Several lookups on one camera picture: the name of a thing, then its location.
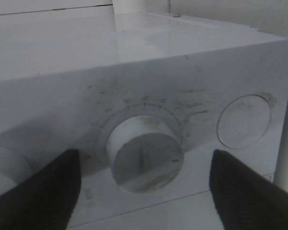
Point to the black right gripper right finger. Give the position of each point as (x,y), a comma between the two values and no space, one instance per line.
(243,199)

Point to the white microwave oven body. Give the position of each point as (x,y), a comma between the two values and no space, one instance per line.
(67,83)

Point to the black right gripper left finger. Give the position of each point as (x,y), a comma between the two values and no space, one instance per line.
(46,200)

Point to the white timer knob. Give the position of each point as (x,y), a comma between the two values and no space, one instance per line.
(145,154)

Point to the white round door button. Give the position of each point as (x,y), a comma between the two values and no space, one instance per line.
(243,121)

